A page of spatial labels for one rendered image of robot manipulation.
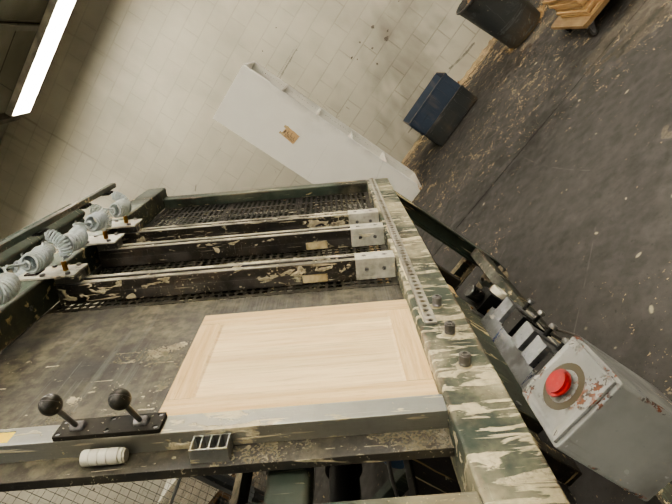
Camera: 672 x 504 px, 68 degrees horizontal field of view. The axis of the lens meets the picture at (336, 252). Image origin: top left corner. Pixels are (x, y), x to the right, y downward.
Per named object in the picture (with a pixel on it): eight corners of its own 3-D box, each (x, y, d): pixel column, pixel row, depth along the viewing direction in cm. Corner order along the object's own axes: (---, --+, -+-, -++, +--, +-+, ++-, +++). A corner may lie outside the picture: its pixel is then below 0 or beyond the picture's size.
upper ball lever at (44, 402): (88, 438, 93) (52, 410, 83) (68, 439, 93) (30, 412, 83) (93, 418, 95) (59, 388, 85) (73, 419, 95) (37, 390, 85)
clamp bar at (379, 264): (396, 279, 156) (393, 206, 148) (23, 310, 157) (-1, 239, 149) (392, 267, 165) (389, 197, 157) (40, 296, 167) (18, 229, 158)
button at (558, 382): (584, 386, 64) (572, 379, 64) (563, 408, 65) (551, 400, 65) (570, 369, 68) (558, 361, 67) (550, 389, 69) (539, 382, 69)
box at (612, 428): (720, 446, 63) (620, 381, 59) (651, 506, 66) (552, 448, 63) (661, 389, 74) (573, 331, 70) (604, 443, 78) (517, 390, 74)
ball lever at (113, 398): (152, 433, 93) (124, 404, 83) (131, 434, 93) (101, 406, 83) (155, 413, 95) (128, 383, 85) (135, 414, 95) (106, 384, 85)
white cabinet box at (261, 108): (422, 188, 491) (242, 64, 448) (387, 233, 511) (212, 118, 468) (414, 172, 547) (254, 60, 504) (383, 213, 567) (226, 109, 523)
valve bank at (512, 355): (660, 413, 92) (566, 351, 87) (605, 464, 96) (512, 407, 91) (547, 296, 139) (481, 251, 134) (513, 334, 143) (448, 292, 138)
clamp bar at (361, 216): (379, 229, 204) (376, 172, 196) (94, 253, 205) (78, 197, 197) (377, 222, 214) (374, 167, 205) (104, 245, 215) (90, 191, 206)
